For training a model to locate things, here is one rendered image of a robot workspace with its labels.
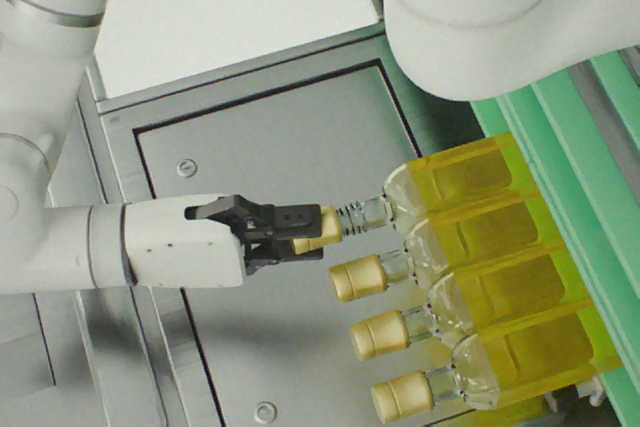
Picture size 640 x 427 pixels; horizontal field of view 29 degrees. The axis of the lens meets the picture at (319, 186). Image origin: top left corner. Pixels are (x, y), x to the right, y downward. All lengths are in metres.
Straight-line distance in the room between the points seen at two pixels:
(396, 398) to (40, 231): 0.33
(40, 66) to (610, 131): 0.49
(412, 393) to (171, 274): 0.24
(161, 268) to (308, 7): 0.43
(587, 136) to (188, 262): 0.36
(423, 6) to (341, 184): 0.62
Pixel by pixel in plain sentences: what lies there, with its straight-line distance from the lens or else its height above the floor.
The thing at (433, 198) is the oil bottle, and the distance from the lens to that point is 1.09.
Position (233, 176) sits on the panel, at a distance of 1.29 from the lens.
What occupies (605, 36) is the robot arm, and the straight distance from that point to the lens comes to 0.72.
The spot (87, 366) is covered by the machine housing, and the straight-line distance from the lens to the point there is 1.24.
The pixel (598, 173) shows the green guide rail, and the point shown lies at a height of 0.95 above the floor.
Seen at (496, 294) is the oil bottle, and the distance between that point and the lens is 1.05.
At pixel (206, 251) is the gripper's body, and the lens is 1.07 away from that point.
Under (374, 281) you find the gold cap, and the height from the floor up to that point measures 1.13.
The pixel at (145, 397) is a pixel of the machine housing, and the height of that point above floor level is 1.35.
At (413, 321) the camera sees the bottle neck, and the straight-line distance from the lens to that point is 1.05.
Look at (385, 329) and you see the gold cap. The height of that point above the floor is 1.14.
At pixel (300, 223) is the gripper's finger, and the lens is 1.07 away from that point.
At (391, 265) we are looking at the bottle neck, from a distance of 1.08.
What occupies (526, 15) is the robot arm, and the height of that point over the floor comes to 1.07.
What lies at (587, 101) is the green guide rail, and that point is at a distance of 1.03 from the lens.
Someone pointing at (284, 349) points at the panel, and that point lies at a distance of 1.20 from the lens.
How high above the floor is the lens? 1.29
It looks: 8 degrees down
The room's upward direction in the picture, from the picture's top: 107 degrees counter-clockwise
